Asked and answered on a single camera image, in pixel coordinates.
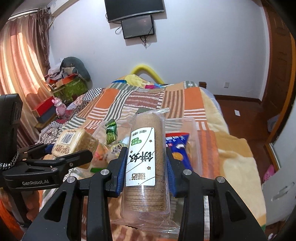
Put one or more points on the white wall socket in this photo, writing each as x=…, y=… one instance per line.
x=226, y=84

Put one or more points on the black white checkered cloth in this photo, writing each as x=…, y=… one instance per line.
x=90, y=97

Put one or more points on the orange bread packet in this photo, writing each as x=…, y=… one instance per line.
x=100, y=154

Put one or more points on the green patterned box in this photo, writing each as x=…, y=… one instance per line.
x=71, y=89

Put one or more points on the round biscuit sleeve packet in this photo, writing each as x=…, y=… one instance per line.
x=141, y=162

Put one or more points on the cream patterned fleece blanket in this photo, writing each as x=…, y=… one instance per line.
x=235, y=162

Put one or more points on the black wall television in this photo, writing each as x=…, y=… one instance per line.
x=134, y=9

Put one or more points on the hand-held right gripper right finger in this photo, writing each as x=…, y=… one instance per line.
x=172, y=178

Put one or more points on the dark wooden bed post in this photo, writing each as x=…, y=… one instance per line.
x=202, y=84

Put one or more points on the white paper scrap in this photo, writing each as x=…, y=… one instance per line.
x=237, y=112

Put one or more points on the brown wooden door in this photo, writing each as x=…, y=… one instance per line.
x=277, y=69

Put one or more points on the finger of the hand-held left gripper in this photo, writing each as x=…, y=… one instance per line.
x=76, y=158
x=48, y=149

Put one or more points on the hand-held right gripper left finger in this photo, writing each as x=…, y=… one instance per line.
x=120, y=176

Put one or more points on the white suitcase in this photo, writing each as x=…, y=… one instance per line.
x=282, y=204

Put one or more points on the yellow cloth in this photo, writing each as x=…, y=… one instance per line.
x=136, y=80

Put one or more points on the small black wall monitor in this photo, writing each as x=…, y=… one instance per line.
x=137, y=26

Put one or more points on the dark green snack packet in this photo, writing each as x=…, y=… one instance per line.
x=112, y=134

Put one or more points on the clear plastic container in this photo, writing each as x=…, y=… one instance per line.
x=196, y=150

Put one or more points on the dark blue box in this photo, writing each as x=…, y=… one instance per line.
x=47, y=117

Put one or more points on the pink striped curtain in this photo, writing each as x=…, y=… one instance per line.
x=18, y=69

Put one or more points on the yellow foam tube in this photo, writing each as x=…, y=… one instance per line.
x=150, y=69

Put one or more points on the pink slipper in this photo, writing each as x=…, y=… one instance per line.
x=269, y=173

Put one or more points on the pink plush toy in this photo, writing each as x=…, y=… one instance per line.
x=60, y=107

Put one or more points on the red box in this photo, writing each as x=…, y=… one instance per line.
x=44, y=106

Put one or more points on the blue cracker packet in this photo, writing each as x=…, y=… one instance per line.
x=179, y=143

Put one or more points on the beige cake packet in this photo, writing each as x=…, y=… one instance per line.
x=74, y=140

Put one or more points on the white sliding wardrobe door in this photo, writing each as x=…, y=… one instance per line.
x=286, y=150

